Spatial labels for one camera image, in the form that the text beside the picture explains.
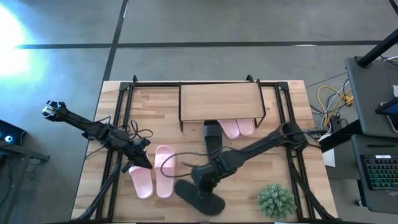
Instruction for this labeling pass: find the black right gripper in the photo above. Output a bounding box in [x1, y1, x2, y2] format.
[191, 165, 220, 199]

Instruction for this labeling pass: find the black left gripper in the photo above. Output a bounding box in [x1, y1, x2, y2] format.
[121, 143, 154, 174]

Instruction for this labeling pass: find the black rubber slide sandal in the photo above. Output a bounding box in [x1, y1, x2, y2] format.
[174, 179, 226, 216]
[203, 120, 224, 155]

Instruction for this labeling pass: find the pink rubber slide sandal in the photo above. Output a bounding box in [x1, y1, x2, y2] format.
[217, 119, 241, 140]
[128, 151, 154, 200]
[236, 118, 256, 137]
[154, 144, 177, 199]

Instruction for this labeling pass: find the wooden shelf with black legs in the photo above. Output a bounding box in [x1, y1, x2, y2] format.
[178, 81, 267, 132]

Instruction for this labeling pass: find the green artificial plant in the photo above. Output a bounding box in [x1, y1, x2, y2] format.
[257, 183, 298, 220]

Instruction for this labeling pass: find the black device with blue light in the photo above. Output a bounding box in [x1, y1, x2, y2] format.
[0, 119, 28, 146]

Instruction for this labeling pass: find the white box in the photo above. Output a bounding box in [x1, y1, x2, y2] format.
[320, 133, 337, 169]

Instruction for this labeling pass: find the black desk support beam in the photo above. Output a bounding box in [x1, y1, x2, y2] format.
[317, 119, 363, 154]

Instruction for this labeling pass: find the black power strip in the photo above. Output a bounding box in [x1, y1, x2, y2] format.
[328, 114, 345, 133]

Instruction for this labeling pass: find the grey desk with keyboard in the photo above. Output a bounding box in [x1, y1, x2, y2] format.
[350, 134, 398, 215]

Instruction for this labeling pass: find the black backlit keyboard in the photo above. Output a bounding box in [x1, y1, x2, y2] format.
[359, 154, 398, 191]

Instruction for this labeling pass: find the grey desk with tablet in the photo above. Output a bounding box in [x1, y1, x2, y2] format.
[344, 55, 398, 139]

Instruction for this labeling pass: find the tablet with blue screen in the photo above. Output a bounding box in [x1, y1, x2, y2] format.
[374, 96, 398, 134]

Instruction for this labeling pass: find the black monitor pole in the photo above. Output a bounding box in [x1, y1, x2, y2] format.
[356, 27, 398, 68]

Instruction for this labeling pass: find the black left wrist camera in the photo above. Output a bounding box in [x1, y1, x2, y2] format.
[133, 138, 152, 152]

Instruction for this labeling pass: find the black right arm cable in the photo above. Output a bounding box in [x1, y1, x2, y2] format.
[160, 146, 224, 179]

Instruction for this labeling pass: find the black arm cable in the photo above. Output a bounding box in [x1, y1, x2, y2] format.
[160, 146, 224, 179]
[119, 119, 154, 141]

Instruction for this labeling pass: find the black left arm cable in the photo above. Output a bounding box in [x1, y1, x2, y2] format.
[119, 119, 154, 141]

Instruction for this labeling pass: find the black metal rig frame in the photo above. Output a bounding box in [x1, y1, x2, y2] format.
[72, 73, 340, 224]

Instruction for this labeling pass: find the white cable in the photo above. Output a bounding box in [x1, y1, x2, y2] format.
[323, 79, 352, 125]

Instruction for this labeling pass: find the yellow cable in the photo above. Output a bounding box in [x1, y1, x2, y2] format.
[316, 85, 354, 127]

